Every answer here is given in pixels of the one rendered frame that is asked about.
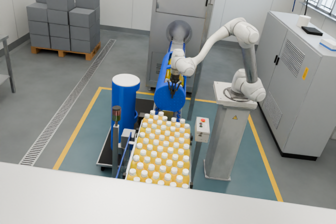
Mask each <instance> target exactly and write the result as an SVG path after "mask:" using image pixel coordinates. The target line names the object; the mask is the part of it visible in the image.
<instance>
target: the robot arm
mask: <svg viewBox="0 0 336 224"><path fill-rule="evenodd" d="M231 35H233V36H235V37H236V39H237V41H238V43H239V45H240V46H241V48H242V56H243V63H244V69H239V70H238V71H237V72H236V73H235V75H234V77H233V80H232V84H231V88H227V91H228V93H229V95H230V98H231V99H246V100H248V99H250V100H251V101H254V102H260V101H262V100H263V99H264V98H265V96H266V91H265V89H264V87H263V85H262V82H261V80H260V78H258V74H257V65H256V55H255V43H256V42H257V41H258V39H259V37H260V35H259V32H258V30H257V29H256V28H255V27H254V26H252V25H251V24H249V23H247V22H246V20H245V19H244V18H243V17H238V18H235V19H233V20H231V21H229V22H228V23H226V24H225V25H224V26H222V27H221V28H220V29H219V30H218V31H216V32H215V33H214V34H213V35H212V36H211V37H210V38H209V39H208V40H207V41H206V43H205V44H204V46H203V48H202V49H201V51H200V53H199V54H198V55H197V56H196V57H194V58H191V57H188V58H185V54H184V51H183V50H182V49H180V48H176V49H174V50H173V52H172V56H171V69H170V72H171V76H170V79H167V82H168V89H169V91H170V94H171V99H173V95H175V92H176V91H178V89H179V86H180V84H181V83H182V81H180V74H182V75H184V76H186V77H190V76H192V75H193V74H194V72H195V69H196V67H197V65H198V64H199V63H200V62H201V61H202V60H203V59H204V58H205V56H206V55H207V53H208V52H209V50H210V49H211V47H212V46H213V44H214V43H215V42H217V41H219V40H222V39H224V38H227V37H229V36H231ZM170 81H171V82H172V84H171V87H170ZM178 82H179V84H178V86H177V88H176V84H177V83H178ZM173 84H175V85H174V90H173Z"/></svg>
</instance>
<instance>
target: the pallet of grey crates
mask: <svg viewBox="0 0 336 224"><path fill-rule="evenodd" d="M35 1H36V2H35V3H32V4H30V5H28V6H26V11H27V18H28V27H29V33H30V41H31V53H33V54H37V53H38V52H39V51H41V50H42V49H46V50H54V51H58V56H59V57H64V56H65V55H66V54H67V53H68V52H69V53H77V54H85V60H88V61H91V59H92V58H93V57H94V56H95V54H96V53H97V52H98V50H99V49H100V48H101V42H100V0H35Z"/></svg>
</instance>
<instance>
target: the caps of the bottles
mask: <svg viewBox="0 0 336 224"><path fill-rule="evenodd" d="M146 132H147V133H150V132H151V129H150V128H146ZM155 133H156V134H160V133H161V130H160V129H156V130H155ZM165 135H167V136H169V135H170V131H168V130H166V131H165ZM174 135H175V136H176V137H179V136H180V133H179V132H175V133H174ZM139 136H140V137H144V136H145V133H144V132H140V134H139ZM189 136H190V135H189V134H188V133H185V134H184V137H185V138H189ZM149 137H150V138H151V139H154V138H155V134H153V133H151V134H150V135H149ZM159 139H160V140H164V139H165V136H164V135H160V136H159ZM169 140H170V141H171V142H173V141H174V140H175V138H174V137H173V136H170V137H169ZM184 141H185V139H184V138H182V137H181V138H179V142H180V143H183V142H184ZM143 142H144V143H145V144H147V143H148V142H149V139H148V138H144V139H143ZM153 144H154V145H158V144H159V141H158V140H157V139H155V140H154V141H153ZM163 145H164V146H168V145H169V142H168V141H164V142H163ZM142 146H143V145H142V143H137V145H136V147H137V148H139V149H140V148H142ZM173 146H174V147H175V148H178V147H179V143H178V142H175V143H174V144H173ZM183 147H184V149H188V148H189V145H188V144H184V145H183ZM147 149H148V150H152V149H153V146H152V145H151V144H148V145H147ZM157 150H158V151H160V152H161V151H163V147H162V146H158V147H157ZM173 151H174V149H173V148H172V147H169V148H168V152H169V153H172V152H173ZM178 153H179V154H181V155H182V154H183V153H184V150H183V149H181V148H180V149H179V150H178ZM140 154H141V155H145V154H146V150H144V149H142V150H141V151H140ZM151 156H152V157H156V156H157V152H156V151H152V152H151ZM161 156H162V158H164V159H165V158H167V157H168V154H167V153H166V152H163V153H162V155H161ZM178 157H179V156H178V155H177V154H173V155H172V158H173V159H174V160H177V159H178ZM139 158H140V157H139V156H138V155H134V156H133V160H134V161H138V160H139ZM150 160H151V158H150V157H148V156H146V157H145V158H144V161H145V162H146V163H149V162H150ZM183 160H184V161H186V162H187V161H188V160H189V157H188V156H187V155H185V156H183ZM161 161H162V160H161V159H160V158H156V159H155V163H156V164H160V163H161ZM172 163H173V162H172V160H170V159H168V160H167V161H166V164H167V165H168V166H171V165H172ZM183 165H184V163H183V162H182V161H178V162H177V166H178V167H183ZM143 166H144V164H143V163H142V162H139V163H137V167H138V168H139V169H142V168H143ZM148 169H149V170H154V169H155V165H154V164H149V166H148ZM160 171H161V172H165V171H166V167H165V166H164V165H162V166H160ZM177 171H178V169H177V168H176V167H172V168H171V172H172V173H173V174H176V173H177ZM129 173H130V175H135V174H136V170H135V169H134V168H132V169H130V170H129ZM182 173H183V174H184V175H188V174H189V170H188V169H186V168H185V169H183V171H182ZM141 175H142V176H143V177H146V176H147V175H148V172H147V171H146V170H143V171H142V172H141ZM159 176H160V174H159V173H158V172H154V173H153V177H154V178H155V179H157V178H159ZM164 178H165V179H166V180H170V179H171V175H170V174H169V173H166V174H165V176H164ZM176 180H177V181H178V182H181V181H182V180H183V177H182V176H181V175H178V176H177V177H176ZM133 181H137V182H140V178H139V177H135V178H134V179H133ZM145 182H146V183H151V184H152V180H151V179H150V178H148V179H146V181H145ZM157 184H158V185H164V184H165V183H164V181H163V180H159V181H158V183H157ZM169 186H172V187H176V186H177V184H176V183H175V182H171V183H170V185H169ZM182 188H186V189H188V188H189V186H188V185H187V184H186V183H184V184H183V185H182Z"/></svg>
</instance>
